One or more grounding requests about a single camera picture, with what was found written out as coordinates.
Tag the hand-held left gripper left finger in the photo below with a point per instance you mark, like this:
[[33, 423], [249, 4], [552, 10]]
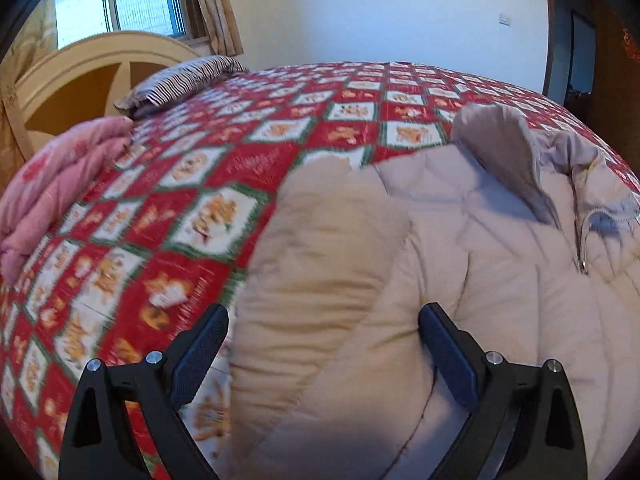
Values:
[[200, 355]]

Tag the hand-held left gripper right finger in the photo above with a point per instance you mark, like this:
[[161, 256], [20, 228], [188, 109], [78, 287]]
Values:
[[450, 355]]

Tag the beige puffer jacket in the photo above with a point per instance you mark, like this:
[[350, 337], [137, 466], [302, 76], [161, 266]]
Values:
[[350, 260]]

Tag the red printed bed quilt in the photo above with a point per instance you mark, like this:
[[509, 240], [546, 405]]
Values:
[[200, 170]]

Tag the pink folded comforter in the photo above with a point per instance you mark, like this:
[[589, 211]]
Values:
[[50, 185]]

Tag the striped pillow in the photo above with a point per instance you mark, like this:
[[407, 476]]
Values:
[[180, 82]]

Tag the cream wooden headboard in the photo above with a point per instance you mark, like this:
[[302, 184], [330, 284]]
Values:
[[75, 75]]

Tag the red paper door decoration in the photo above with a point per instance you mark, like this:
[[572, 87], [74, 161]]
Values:
[[631, 45]]

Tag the white wall switch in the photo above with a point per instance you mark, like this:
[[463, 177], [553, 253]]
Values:
[[505, 21]]

